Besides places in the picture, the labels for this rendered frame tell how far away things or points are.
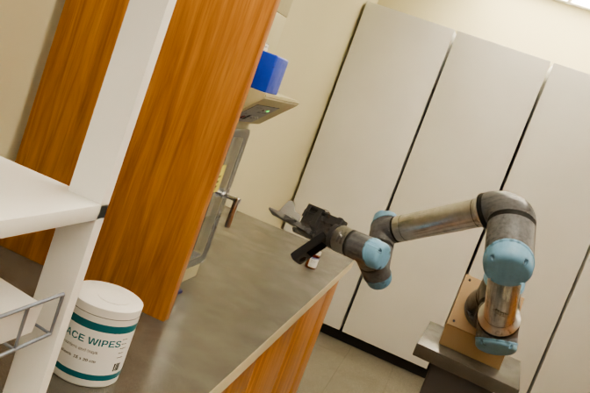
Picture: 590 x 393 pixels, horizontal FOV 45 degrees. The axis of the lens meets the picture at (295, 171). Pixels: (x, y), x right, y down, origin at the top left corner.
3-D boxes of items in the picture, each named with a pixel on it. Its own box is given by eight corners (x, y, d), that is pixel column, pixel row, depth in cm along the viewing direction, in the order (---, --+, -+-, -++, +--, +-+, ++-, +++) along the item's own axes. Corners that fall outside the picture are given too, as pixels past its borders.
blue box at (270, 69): (226, 78, 169) (239, 41, 167) (241, 82, 178) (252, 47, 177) (264, 92, 166) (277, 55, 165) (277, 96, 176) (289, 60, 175)
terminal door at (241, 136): (154, 280, 175) (207, 125, 170) (202, 260, 204) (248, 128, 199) (157, 282, 175) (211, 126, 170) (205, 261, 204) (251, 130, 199)
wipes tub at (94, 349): (32, 365, 126) (57, 287, 124) (73, 345, 139) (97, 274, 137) (95, 396, 123) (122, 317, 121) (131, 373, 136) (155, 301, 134)
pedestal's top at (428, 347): (516, 371, 240) (521, 360, 239) (514, 402, 210) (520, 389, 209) (426, 331, 249) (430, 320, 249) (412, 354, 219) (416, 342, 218)
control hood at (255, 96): (207, 117, 169) (221, 76, 167) (250, 121, 200) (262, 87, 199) (251, 134, 166) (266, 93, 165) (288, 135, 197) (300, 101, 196)
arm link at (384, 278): (397, 259, 204) (389, 237, 196) (391, 293, 198) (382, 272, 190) (370, 258, 207) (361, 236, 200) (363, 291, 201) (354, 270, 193)
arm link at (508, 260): (518, 317, 214) (539, 211, 172) (515, 365, 205) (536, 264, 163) (477, 311, 217) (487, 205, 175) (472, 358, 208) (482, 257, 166)
